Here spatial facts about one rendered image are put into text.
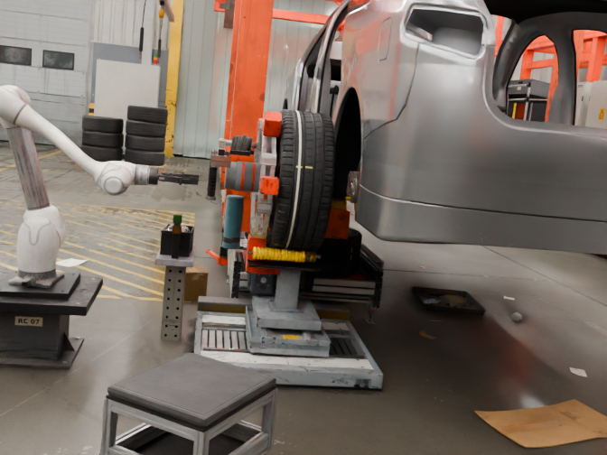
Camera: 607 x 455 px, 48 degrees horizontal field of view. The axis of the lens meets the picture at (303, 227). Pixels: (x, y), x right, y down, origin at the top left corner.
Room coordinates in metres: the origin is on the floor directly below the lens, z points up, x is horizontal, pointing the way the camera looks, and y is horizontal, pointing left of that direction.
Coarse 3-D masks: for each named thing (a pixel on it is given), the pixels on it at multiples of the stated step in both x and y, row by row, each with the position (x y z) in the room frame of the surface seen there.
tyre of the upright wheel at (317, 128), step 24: (288, 120) 3.07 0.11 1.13; (312, 120) 3.10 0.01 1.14; (288, 144) 2.97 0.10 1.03; (312, 144) 2.98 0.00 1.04; (288, 168) 2.92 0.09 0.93; (312, 168) 2.94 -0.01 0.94; (288, 192) 2.92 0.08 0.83; (312, 192) 2.94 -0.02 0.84; (288, 216) 2.95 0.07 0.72; (312, 216) 2.95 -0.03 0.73; (312, 240) 3.05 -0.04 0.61
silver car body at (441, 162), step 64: (384, 0) 2.82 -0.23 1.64; (448, 0) 2.28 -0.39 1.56; (512, 0) 4.60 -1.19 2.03; (576, 0) 4.00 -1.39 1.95; (320, 64) 4.54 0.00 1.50; (384, 64) 2.62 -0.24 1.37; (448, 64) 2.24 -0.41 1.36; (512, 64) 5.66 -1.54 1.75; (384, 128) 2.51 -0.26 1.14; (448, 128) 2.23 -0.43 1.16; (512, 128) 2.19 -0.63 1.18; (576, 128) 2.22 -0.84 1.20; (384, 192) 2.42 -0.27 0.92; (448, 192) 2.25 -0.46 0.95; (512, 192) 2.23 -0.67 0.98; (576, 192) 2.24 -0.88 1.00
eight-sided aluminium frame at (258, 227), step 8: (264, 136) 3.04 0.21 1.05; (264, 144) 3.01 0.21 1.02; (272, 144) 3.02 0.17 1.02; (256, 152) 3.44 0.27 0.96; (264, 152) 2.98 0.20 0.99; (272, 152) 2.99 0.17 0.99; (256, 160) 3.45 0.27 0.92; (264, 160) 2.96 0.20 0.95; (272, 160) 2.96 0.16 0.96; (264, 168) 2.96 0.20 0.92; (272, 168) 2.96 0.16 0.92; (272, 176) 2.96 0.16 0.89; (256, 192) 3.45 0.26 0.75; (264, 200) 2.97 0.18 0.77; (272, 200) 2.99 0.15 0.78; (264, 208) 2.96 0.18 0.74; (256, 216) 3.01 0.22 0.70; (256, 224) 3.04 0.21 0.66; (264, 224) 3.04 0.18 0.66; (256, 232) 3.08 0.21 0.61; (264, 232) 3.08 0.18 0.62
